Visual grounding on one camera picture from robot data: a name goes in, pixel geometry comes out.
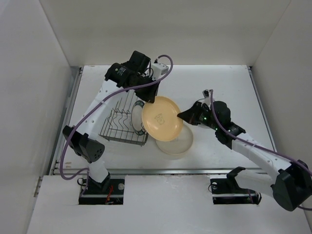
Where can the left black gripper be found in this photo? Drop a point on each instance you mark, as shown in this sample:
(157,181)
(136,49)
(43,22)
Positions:
(150,96)

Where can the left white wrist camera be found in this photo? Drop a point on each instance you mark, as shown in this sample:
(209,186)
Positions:
(159,69)

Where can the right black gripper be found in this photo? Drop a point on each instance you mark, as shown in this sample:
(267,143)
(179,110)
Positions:
(190,115)

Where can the aluminium table rail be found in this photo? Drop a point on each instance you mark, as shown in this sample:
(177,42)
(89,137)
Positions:
(232,84)

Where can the cream white plate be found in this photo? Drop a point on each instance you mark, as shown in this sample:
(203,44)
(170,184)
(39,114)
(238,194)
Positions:
(186,134)

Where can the plate with teal lettered band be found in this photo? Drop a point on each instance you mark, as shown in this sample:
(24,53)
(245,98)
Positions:
(136,118)

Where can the grey wire dish rack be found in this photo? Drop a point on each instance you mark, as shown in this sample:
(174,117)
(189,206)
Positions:
(118,125)

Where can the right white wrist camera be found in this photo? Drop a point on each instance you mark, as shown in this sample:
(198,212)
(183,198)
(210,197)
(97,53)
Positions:
(206,97)

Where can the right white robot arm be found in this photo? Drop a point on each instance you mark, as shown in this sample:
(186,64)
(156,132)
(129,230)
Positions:
(287,181)

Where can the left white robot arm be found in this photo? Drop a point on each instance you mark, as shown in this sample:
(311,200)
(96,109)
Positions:
(138,74)

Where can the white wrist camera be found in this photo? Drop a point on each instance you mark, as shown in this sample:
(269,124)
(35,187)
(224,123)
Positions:
(206,97)
(159,69)

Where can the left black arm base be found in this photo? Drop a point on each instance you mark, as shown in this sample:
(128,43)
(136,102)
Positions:
(110,192)

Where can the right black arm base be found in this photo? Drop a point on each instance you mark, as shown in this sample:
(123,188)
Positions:
(225,190)

